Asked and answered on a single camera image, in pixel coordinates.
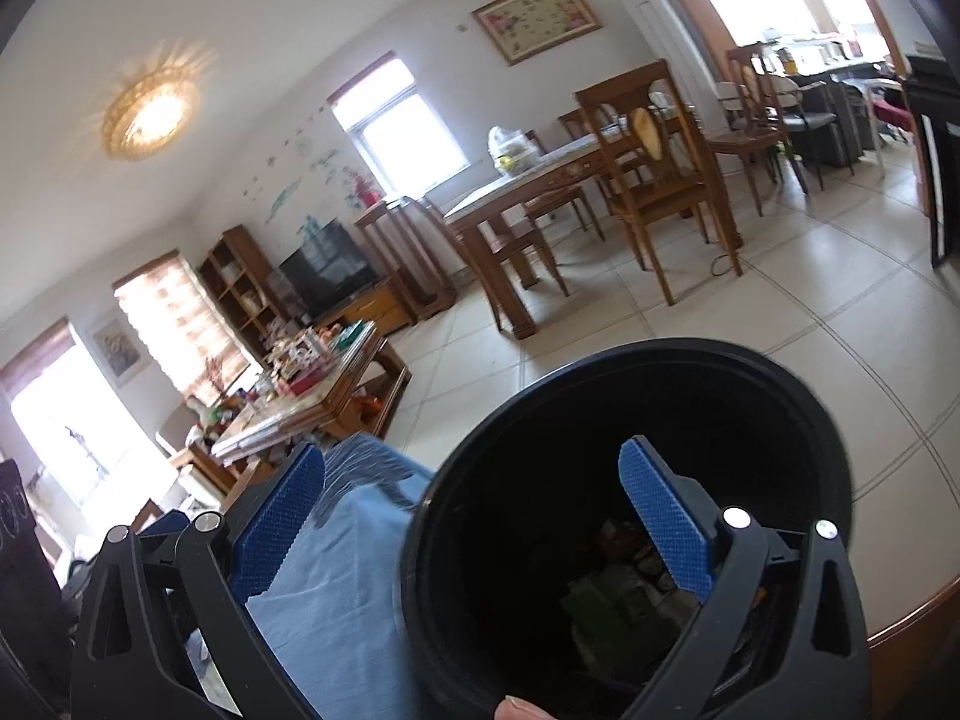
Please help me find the person's right hand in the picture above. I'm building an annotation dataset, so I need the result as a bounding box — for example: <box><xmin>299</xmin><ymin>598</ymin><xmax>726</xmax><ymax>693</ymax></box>
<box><xmin>495</xmin><ymin>695</ymin><xmax>554</xmax><ymax>720</ymax></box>

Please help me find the black trash bin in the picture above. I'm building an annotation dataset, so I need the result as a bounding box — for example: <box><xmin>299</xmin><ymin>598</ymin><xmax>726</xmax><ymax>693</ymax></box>
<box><xmin>400</xmin><ymin>339</ymin><xmax>856</xmax><ymax>720</ymax></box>

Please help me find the blue tablecloth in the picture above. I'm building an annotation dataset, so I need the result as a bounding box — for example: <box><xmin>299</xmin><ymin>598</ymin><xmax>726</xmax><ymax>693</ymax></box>
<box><xmin>247</xmin><ymin>431</ymin><xmax>496</xmax><ymax>720</ymax></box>

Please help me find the wooden bookshelf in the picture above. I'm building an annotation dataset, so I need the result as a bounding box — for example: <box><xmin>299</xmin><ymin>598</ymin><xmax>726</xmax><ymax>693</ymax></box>
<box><xmin>199</xmin><ymin>225</ymin><xmax>290</xmax><ymax>361</ymax></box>

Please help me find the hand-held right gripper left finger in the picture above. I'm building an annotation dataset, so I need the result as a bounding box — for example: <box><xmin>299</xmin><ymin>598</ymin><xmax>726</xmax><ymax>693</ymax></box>
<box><xmin>71</xmin><ymin>442</ymin><xmax>327</xmax><ymax>720</ymax></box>

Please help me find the wooden television stand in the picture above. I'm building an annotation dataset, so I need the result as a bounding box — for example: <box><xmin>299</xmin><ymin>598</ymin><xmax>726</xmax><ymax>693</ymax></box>
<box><xmin>315</xmin><ymin>277</ymin><xmax>417</xmax><ymax>346</ymax></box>

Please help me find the white plastic bag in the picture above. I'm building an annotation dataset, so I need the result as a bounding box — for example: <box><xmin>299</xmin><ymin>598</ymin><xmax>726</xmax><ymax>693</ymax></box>
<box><xmin>487</xmin><ymin>125</ymin><xmax>541</xmax><ymax>173</ymax></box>

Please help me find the small framed wall picture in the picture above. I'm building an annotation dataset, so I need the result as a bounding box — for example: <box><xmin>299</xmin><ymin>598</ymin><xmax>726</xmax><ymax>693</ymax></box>
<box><xmin>86</xmin><ymin>315</ymin><xmax>151</xmax><ymax>389</ymax></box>

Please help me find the lit golden ceiling lamp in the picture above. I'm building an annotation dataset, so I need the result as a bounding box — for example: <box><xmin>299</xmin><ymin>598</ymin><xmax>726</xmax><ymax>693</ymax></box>
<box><xmin>101</xmin><ymin>64</ymin><xmax>203</xmax><ymax>162</ymax></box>

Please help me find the green snack packet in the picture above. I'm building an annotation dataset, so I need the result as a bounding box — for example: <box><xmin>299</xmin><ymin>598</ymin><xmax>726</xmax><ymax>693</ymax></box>
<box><xmin>562</xmin><ymin>566</ymin><xmax>680</xmax><ymax>665</ymax></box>

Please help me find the wooden dining table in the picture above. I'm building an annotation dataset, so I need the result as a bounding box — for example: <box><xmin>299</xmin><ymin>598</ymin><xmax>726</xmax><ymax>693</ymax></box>
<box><xmin>442</xmin><ymin>131</ymin><xmax>743</xmax><ymax>338</ymax></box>

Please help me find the wooden dining chair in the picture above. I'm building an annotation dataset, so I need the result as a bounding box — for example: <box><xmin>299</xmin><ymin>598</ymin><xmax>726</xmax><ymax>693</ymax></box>
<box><xmin>525</xmin><ymin>131</ymin><xmax>605</xmax><ymax>241</ymax></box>
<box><xmin>574</xmin><ymin>60</ymin><xmax>743</xmax><ymax>305</ymax></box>
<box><xmin>726</xmin><ymin>41</ymin><xmax>811</xmax><ymax>215</ymax></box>
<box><xmin>420</xmin><ymin>195</ymin><xmax>571</xmax><ymax>338</ymax></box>

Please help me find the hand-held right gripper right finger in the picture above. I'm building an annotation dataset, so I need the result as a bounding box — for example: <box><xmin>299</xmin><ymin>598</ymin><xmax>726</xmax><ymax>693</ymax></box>
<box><xmin>619</xmin><ymin>435</ymin><xmax>875</xmax><ymax>720</ymax></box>

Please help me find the wooden coffee table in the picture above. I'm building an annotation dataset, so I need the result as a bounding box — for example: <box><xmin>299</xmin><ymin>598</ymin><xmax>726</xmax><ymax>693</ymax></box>
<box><xmin>210</xmin><ymin>319</ymin><xmax>412</xmax><ymax>481</ymax></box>

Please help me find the window blind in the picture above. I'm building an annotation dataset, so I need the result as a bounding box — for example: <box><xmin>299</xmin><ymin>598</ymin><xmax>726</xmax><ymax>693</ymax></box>
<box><xmin>112</xmin><ymin>251</ymin><xmax>252</xmax><ymax>395</ymax></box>

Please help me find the white standing air conditioner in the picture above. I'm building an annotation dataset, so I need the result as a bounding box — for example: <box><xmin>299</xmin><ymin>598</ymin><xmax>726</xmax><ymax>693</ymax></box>
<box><xmin>619</xmin><ymin>0</ymin><xmax>713</xmax><ymax>136</ymax></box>

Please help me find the flat screen television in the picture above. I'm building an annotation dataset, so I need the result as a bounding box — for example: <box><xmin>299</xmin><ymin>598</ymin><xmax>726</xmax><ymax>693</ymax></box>
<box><xmin>279</xmin><ymin>217</ymin><xmax>380</xmax><ymax>320</ymax></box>

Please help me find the tall wooden rack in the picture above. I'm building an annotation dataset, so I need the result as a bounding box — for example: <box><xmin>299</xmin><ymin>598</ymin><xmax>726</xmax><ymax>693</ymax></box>
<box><xmin>352</xmin><ymin>195</ymin><xmax>458</xmax><ymax>323</ymax></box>

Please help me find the black cabinet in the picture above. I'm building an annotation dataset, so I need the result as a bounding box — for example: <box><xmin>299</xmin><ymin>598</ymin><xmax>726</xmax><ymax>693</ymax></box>
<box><xmin>904</xmin><ymin>52</ymin><xmax>960</xmax><ymax>267</ymax></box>

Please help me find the bright window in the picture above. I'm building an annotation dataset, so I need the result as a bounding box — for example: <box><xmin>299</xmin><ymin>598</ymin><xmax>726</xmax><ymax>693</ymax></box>
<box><xmin>328</xmin><ymin>52</ymin><xmax>470</xmax><ymax>200</ymax></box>

